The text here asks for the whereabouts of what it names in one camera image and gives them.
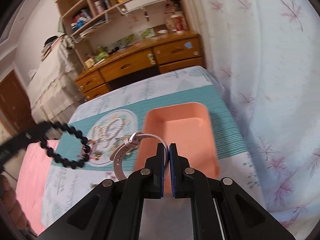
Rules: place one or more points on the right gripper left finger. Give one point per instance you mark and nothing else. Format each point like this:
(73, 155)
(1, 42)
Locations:
(146, 183)

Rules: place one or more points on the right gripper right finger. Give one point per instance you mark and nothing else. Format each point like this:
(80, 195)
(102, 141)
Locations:
(187, 182)

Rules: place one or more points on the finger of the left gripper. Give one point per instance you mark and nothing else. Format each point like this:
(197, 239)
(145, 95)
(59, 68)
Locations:
(21, 141)

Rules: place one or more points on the silver watch with band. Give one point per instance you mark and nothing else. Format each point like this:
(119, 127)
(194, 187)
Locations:
(133, 142)

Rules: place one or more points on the pink plastic tray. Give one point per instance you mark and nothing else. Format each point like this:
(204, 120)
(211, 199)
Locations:
(188, 126)

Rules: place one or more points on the person's left hand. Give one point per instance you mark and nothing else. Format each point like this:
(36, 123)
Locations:
(13, 220)

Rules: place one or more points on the pink quilt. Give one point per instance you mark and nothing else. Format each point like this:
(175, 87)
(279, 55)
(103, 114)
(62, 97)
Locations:
(31, 183)

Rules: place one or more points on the brown wooden door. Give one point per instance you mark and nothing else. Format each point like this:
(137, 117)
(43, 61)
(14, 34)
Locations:
(15, 104)

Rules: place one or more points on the tree print tablecloth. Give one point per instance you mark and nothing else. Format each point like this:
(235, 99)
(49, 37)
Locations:
(113, 135)

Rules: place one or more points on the white lace cover cloth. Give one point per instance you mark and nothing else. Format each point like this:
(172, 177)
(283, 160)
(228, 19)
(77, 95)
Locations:
(52, 92)

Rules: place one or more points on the wooden desk with drawers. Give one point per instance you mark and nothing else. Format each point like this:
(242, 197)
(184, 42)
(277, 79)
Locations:
(157, 55)

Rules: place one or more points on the red white cup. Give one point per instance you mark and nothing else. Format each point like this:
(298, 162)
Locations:
(179, 21)

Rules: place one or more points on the floral white curtain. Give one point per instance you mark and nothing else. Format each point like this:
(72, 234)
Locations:
(265, 54)

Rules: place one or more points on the wooden shelf hutch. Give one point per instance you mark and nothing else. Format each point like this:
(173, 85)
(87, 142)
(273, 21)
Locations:
(99, 28)

